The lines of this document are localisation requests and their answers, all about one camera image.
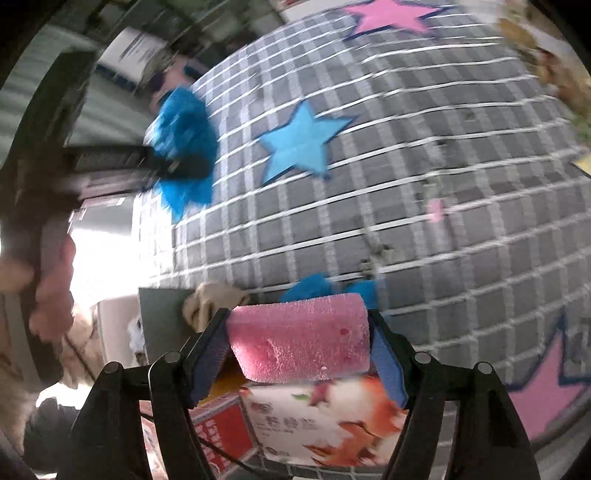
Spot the white cardboard box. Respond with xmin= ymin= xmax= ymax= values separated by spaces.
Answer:
xmin=99 ymin=286 xmax=208 ymax=370

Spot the person's left hand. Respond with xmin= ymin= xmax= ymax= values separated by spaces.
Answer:
xmin=0 ymin=234 xmax=78 ymax=343

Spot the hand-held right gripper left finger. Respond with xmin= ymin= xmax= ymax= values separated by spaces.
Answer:
xmin=69 ymin=307 xmax=232 ymax=480

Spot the beige cloth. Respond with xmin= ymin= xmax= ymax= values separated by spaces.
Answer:
xmin=181 ymin=281 xmax=252 ymax=333

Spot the pink sponge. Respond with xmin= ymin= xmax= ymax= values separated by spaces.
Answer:
xmin=225 ymin=293 xmax=372 ymax=384

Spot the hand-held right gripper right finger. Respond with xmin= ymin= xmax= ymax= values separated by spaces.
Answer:
xmin=368 ymin=309 xmax=542 ymax=480

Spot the grey checked star blanket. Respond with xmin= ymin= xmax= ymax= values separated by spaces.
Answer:
xmin=134 ymin=0 xmax=591 ymax=480

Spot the pile of colourful packets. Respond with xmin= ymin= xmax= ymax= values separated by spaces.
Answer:
xmin=499 ymin=0 xmax=591 ymax=176

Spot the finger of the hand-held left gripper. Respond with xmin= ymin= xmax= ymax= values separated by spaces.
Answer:
xmin=74 ymin=144 xmax=212 ymax=200

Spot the white fruit printed box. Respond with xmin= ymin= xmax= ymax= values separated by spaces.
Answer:
xmin=240 ymin=374 xmax=409 ymax=467

